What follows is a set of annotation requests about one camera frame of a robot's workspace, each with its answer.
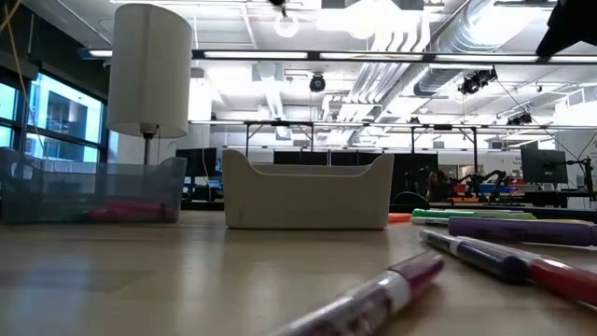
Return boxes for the smoky translucent plastic bin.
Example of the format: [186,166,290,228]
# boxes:
[0,147,188,224]

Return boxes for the dark green highlighter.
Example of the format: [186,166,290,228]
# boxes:
[411,208,477,220]

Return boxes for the small white marker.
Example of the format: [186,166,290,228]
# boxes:
[268,251,446,336]

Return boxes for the person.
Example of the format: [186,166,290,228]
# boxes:
[424,169,451,203]

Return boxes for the black partition panels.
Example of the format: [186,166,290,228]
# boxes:
[272,149,439,167]

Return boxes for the white ring ceiling light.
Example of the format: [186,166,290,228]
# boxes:
[272,12,300,39]

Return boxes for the black rig beam with lights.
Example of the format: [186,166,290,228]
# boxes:
[190,48,597,64]

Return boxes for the black office chair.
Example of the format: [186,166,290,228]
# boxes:
[394,189,433,207]

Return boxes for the light green highlighter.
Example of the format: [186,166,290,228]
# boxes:
[470,210,537,221]

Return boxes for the grey plastic bin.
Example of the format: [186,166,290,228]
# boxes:
[222,148,396,231]

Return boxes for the dark blue thin marker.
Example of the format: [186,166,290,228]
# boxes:
[418,229,532,287]

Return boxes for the silver ventilation duct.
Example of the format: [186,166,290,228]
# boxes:
[412,0,537,97]

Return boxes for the red thin marker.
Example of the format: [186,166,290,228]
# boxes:
[459,235,597,310]

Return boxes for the black background robot arms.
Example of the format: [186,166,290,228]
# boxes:
[454,169,512,200]

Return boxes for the black background rig frame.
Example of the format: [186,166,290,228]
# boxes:
[242,119,316,153]
[409,123,480,184]

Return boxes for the pink highlighter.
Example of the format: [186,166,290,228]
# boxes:
[87,198,181,223]

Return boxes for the black monitor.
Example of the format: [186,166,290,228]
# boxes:
[521,147,570,185]
[175,147,218,178]

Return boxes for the green thin marker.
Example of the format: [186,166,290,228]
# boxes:
[410,216,451,228]

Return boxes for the purple highlighter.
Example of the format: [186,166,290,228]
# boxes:
[447,217,597,247]

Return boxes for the white cylindrical table lamp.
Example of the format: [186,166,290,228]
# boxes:
[106,3,193,167]

